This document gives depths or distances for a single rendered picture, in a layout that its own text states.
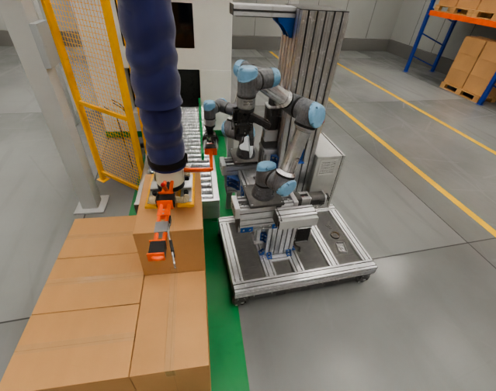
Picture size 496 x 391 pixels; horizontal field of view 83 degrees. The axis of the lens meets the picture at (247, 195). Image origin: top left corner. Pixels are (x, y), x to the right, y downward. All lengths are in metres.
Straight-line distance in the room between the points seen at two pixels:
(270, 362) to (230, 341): 0.32
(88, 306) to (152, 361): 0.54
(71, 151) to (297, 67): 2.25
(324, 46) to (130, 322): 1.85
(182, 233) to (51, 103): 1.74
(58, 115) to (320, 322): 2.79
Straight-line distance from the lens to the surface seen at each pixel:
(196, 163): 2.99
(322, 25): 1.64
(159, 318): 1.85
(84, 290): 2.09
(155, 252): 1.32
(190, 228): 1.70
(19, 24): 2.82
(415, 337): 2.78
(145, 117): 1.55
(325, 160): 1.93
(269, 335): 2.39
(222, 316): 2.42
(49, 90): 2.90
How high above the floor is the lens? 2.15
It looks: 39 degrees down
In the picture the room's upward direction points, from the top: 4 degrees clockwise
